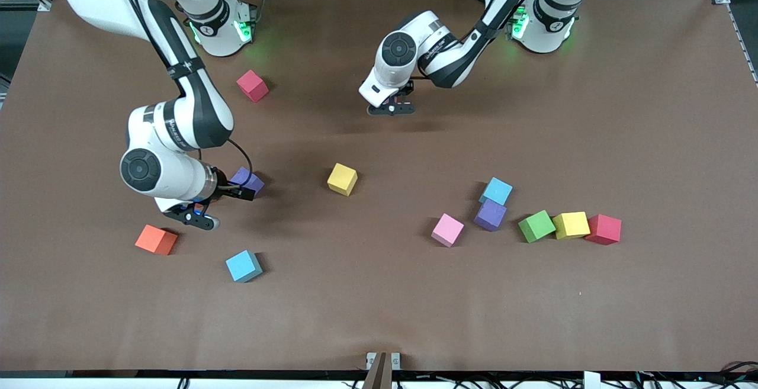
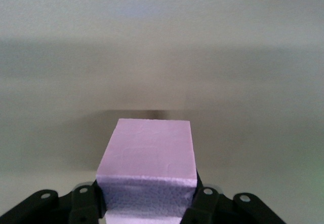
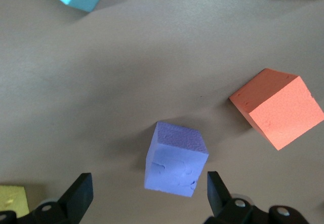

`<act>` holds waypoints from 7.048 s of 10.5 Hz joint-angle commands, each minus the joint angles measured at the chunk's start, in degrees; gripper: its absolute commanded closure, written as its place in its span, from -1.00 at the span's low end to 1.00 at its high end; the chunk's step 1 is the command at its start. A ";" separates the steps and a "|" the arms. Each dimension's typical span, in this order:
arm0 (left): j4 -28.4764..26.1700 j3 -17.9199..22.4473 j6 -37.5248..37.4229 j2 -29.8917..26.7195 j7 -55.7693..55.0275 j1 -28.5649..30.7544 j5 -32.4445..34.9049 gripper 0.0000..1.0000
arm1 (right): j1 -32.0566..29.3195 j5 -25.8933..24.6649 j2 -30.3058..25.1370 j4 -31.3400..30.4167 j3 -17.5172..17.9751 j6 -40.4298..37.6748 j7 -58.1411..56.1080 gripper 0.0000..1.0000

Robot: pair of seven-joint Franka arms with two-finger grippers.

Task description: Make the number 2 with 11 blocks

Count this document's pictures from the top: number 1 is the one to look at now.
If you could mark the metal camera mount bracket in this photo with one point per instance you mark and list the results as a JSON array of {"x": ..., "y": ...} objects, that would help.
[{"x": 379, "y": 374}]

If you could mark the pink foam cube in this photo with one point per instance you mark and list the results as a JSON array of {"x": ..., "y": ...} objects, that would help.
[{"x": 447, "y": 230}]

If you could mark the green foam cube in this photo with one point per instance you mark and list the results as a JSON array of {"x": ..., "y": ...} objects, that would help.
[{"x": 536, "y": 227}]

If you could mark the brown paper table cover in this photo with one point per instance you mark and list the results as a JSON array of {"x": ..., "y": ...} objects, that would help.
[{"x": 379, "y": 294}]

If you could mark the red foam cube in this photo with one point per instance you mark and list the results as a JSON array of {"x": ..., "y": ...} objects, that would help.
[
  {"x": 604, "y": 229},
  {"x": 252, "y": 86}
]

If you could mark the purple foam cube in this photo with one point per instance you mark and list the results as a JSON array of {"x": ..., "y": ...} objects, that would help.
[
  {"x": 490, "y": 216},
  {"x": 240, "y": 176}
]

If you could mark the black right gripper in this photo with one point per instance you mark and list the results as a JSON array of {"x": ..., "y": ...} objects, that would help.
[{"x": 225, "y": 187}]

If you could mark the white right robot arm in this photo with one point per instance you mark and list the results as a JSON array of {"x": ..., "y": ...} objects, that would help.
[{"x": 177, "y": 122}]

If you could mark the yellow foam cube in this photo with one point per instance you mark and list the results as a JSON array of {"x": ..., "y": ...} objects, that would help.
[
  {"x": 342, "y": 179},
  {"x": 571, "y": 225}
]

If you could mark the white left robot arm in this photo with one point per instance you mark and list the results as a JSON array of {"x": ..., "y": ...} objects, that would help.
[{"x": 450, "y": 51}]

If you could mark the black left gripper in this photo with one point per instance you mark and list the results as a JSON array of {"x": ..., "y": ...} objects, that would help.
[{"x": 408, "y": 90}]

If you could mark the blue foam cube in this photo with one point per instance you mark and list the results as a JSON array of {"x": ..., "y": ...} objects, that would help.
[
  {"x": 496, "y": 190},
  {"x": 243, "y": 266}
]

